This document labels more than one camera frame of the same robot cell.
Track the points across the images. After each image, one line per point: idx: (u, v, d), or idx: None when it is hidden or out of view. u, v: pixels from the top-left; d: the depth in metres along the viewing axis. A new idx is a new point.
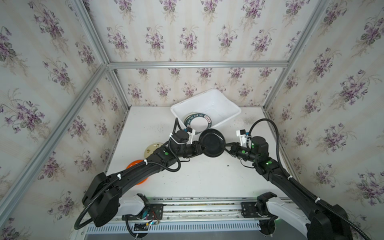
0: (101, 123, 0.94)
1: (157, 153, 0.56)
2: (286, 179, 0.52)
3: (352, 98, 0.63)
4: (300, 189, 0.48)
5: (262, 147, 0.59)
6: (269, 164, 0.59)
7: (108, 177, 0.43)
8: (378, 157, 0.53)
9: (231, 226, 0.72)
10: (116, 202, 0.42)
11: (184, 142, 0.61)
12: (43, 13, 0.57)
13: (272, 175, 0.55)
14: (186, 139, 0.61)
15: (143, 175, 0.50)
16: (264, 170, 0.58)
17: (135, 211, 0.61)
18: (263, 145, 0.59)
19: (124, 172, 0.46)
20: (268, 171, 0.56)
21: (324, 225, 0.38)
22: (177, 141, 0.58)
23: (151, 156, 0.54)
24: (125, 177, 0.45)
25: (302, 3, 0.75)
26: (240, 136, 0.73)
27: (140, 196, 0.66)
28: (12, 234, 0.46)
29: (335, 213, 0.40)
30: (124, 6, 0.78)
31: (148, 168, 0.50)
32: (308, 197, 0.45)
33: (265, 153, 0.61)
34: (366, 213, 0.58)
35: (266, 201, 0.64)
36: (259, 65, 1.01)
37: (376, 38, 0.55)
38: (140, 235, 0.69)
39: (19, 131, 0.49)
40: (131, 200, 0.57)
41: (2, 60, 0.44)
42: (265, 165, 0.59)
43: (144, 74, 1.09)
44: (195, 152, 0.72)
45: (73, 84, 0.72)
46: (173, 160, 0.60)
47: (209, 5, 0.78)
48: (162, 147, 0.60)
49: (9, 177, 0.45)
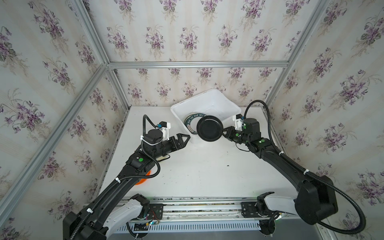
0: (100, 123, 0.93)
1: (131, 163, 0.51)
2: (277, 154, 0.54)
3: (352, 98, 0.63)
4: (290, 162, 0.50)
5: (255, 125, 0.61)
6: (262, 142, 0.60)
7: (78, 214, 0.39)
8: (378, 157, 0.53)
9: (231, 226, 0.72)
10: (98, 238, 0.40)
11: (158, 142, 0.56)
12: (43, 13, 0.57)
13: (263, 152, 0.56)
14: (159, 138, 0.55)
15: (119, 195, 0.45)
16: (256, 148, 0.59)
17: (135, 215, 0.61)
18: (255, 124, 0.61)
19: (95, 202, 0.41)
20: (261, 147, 0.58)
21: (311, 193, 0.40)
22: (150, 142, 0.52)
23: (125, 170, 0.49)
24: (99, 206, 0.41)
25: (302, 3, 0.75)
26: (236, 120, 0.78)
27: (135, 198, 0.65)
28: (12, 234, 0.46)
29: (321, 182, 0.42)
30: (124, 6, 0.78)
31: (123, 185, 0.46)
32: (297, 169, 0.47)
33: (257, 133, 0.63)
34: (366, 212, 0.58)
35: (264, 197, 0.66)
36: (258, 65, 1.00)
37: (376, 38, 0.55)
38: (140, 235, 0.69)
39: (19, 131, 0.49)
40: (123, 209, 0.56)
41: (2, 60, 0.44)
42: (258, 143, 0.60)
43: (144, 74, 1.09)
44: (175, 148, 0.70)
45: (73, 84, 0.72)
46: (152, 163, 0.55)
47: (209, 5, 0.78)
48: (134, 155, 0.53)
49: (9, 177, 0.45)
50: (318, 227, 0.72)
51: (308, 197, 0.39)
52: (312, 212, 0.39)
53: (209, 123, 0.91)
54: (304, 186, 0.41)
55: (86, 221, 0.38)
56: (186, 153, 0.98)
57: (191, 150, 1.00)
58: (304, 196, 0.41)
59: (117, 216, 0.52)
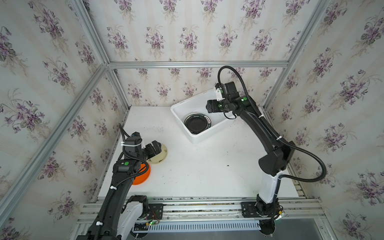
0: (100, 122, 0.93)
1: (119, 169, 0.51)
2: (257, 118, 0.53)
3: (352, 98, 0.63)
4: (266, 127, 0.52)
5: (230, 85, 0.61)
6: (243, 101, 0.57)
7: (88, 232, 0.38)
8: (378, 157, 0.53)
9: (231, 226, 0.72)
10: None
11: (139, 143, 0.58)
12: (43, 12, 0.57)
13: (243, 114, 0.56)
14: (140, 139, 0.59)
15: (122, 199, 0.47)
16: (237, 106, 0.57)
17: (139, 214, 0.62)
18: (230, 85, 0.61)
19: (100, 214, 0.41)
20: (242, 108, 0.55)
21: (278, 156, 0.47)
22: (132, 144, 0.57)
23: (115, 178, 0.49)
24: (107, 215, 0.41)
25: (302, 3, 0.75)
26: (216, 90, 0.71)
27: (131, 199, 0.65)
28: (12, 234, 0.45)
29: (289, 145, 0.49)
30: (124, 6, 0.78)
31: (122, 189, 0.47)
32: (270, 134, 0.51)
33: (236, 93, 0.63)
34: (366, 212, 0.58)
35: (261, 195, 0.64)
36: (259, 65, 1.01)
37: (376, 38, 0.55)
38: (140, 235, 0.69)
39: (20, 130, 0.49)
40: (126, 213, 0.56)
41: (2, 60, 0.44)
42: (239, 102, 0.56)
43: (144, 74, 1.09)
44: (152, 154, 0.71)
45: (73, 84, 0.72)
46: (139, 164, 0.58)
47: (209, 5, 0.78)
48: (118, 161, 0.54)
49: (9, 177, 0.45)
50: (318, 226, 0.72)
51: (276, 159, 0.47)
52: (273, 168, 0.50)
53: (192, 125, 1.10)
54: (274, 151, 0.47)
55: (100, 233, 0.38)
56: (186, 153, 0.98)
57: (191, 150, 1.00)
58: (270, 157, 0.48)
59: (123, 221, 0.52)
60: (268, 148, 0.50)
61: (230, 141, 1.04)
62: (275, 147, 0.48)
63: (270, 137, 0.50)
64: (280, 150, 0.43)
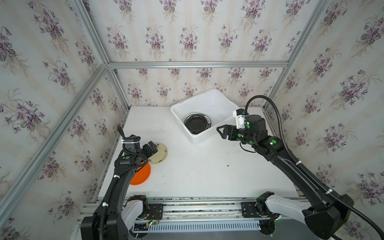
0: (100, 123, 0.93)
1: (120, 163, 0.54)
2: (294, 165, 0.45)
3: (352, 98, 0.63)
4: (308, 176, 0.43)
5: (261, 122, 0.52)
6: (273, 144, 0.51)
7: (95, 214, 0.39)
8: (378, 157, 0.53)
9: (232, 226, 0.72)
10: (121, 220, 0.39)
11: (139, 140, 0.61)
12: (43, 13, 0.57)
13: (276, 159, 0.48)
14: (139, 137, 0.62)
15: (125, 186, 0.49)
16: (266, 150, 0.50)
17: (139, 212, 0.62)
18: (260, 121, 0.52)
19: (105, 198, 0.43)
20: (273, 152, 0.48)
21: (334, 218, 0.36)
22: (131, 141, 0.62)
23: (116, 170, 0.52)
24: (112, 199, 0.43)
25: (302, 3, 0.75)
26: (237, 116, 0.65)
27: (130, 199, 0.64)
28: (12, 234, 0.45)
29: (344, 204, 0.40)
30: (124, 6, 0.78)
31: (124, 178, 0.50)
32: (316, 187, 0.41)
33: (264, 132, 0.55)
34: (366, 213, 0.58)
35: (266, 201, 0.64)
36: (258, 65, 1.00)
37: (376, 38, 0.55)
38: (140, 235, 0.69)
39: (20, 131, 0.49)
40: (128, 209, 0.56)
41: (2, 60, 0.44)
42: (268, 144, 0.50)
43: (144, 74, 1.09)
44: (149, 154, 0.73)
45: (73, 84, 0.72)
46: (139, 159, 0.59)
47: (209, 5, 0.78)
48: (119, 156, 0.57)
49: (9, 177, 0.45)
50: None
51: (332, 222, 0.36)
52: (328, 232, 0.38)
53: (192, 125, 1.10)
54: (327, 211, 0.37)
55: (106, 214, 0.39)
56: (186, 153, 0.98)
57: (191, 150, 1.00)
58: (323, 218, 0.38)
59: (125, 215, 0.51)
60: (317, 205, 0.40)
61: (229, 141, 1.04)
62: (326, 204, 0.38)
63: (318, 190, 0.40)
64: (335, 210, 0.37)
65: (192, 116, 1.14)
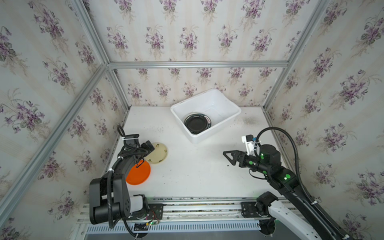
0: (101, 122, 0.94)
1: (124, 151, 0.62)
2: (310, 204, 0.45)
3: (352, 98, 0.63)
4: (324, 217, 0.43)
5: (275, 155, 0.51)
6: (287, 179, 0.50)
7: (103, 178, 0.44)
8: (378, 157, 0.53)
9: (231, 226, 0.72)
10: (125, 185, 0.45)
11: (138, 137, 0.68)
12: (43, 12, 0.57)
13: (290, 195, 0.48)
14: (138, 134, 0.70)
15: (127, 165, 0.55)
16: (280, 184, 0.50)
17: (139, 207, 0.62)
18: (275, 155, 0.51)
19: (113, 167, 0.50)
20: (288, 188, 0.48)
21: None
22: (131, 137, 0.70)
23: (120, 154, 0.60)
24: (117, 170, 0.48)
25: (302, 3, 0.75)
26: (247, 142, 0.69)
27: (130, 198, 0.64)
28: (12, 234, 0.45)
29: None
30: (124, 6, 0.78)
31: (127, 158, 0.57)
32: (333, 231, 0.41)
33: (278, 164, 0.53)
34: (366, 213, 0.58)
35: (270, 206, 0.63)
36: (258, 65, 1.00)
37: (376, 38, 0.55)
38: (140, 235, 0.69)
39: (19, 130, 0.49)
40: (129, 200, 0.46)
41: (2, 60, 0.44)
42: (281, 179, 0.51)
43: (144, 74, 1.09)
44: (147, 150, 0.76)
45: (73, 84, 0.72)
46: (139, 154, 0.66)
47: (209, 5, 0.78)
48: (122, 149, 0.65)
49: (9, 177, 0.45)
50: None
51: None
52: None
53: (192, 125, 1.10)
54: None
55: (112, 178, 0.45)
56: (186, 153, 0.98)
57: (191, 150, 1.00)
58: None
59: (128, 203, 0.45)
60: None
61: (229, 141, 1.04)
62: None
63: (334, 235, 0.41)
64: None
65: (192, 116, 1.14)
